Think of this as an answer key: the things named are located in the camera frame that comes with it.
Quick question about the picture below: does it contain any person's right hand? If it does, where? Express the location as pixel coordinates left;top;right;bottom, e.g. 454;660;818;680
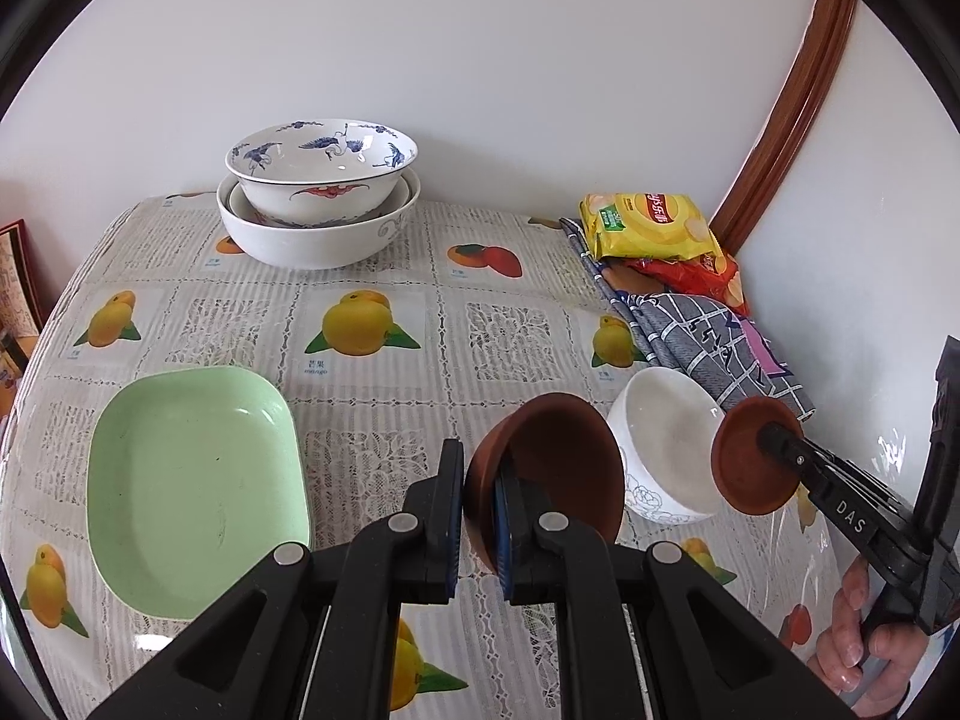
814;555;929;719

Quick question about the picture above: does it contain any red snack bag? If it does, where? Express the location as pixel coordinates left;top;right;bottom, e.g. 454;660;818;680
622;251;751;316

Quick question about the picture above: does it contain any large white bowl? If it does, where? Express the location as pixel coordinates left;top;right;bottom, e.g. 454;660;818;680
217;169;422;269

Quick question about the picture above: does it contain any white patterned bowl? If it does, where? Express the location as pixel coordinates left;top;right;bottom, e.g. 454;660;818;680
606;367;727;526

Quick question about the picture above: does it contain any small brown dish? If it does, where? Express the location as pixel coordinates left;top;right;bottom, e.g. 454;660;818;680
711;397;807;517
463;392;625;578

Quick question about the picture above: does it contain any green square plate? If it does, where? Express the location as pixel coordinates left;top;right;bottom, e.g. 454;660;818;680
86;366;312;620

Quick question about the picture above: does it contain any patterned book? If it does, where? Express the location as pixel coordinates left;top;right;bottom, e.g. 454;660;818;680
0;219;42;335

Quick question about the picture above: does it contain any blue crane print bowl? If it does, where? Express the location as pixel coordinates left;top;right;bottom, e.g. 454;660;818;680
225;118;419;227

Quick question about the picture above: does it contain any yellow chip bag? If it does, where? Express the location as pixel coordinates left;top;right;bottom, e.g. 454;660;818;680
579;191;725;260

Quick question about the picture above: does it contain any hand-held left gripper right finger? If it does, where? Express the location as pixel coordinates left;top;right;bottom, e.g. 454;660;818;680
491;457;856;720

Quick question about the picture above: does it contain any grey checked cloth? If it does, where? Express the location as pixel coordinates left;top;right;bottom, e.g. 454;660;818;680
559;217;818;421

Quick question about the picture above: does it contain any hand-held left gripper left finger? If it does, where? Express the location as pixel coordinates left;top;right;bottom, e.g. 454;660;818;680
90;439;466;720

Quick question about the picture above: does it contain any brown wooden door frame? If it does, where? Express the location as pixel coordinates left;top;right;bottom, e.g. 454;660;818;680
709;0;856;256

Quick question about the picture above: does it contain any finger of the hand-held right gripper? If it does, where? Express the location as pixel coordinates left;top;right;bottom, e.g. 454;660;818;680
757;424;925;586

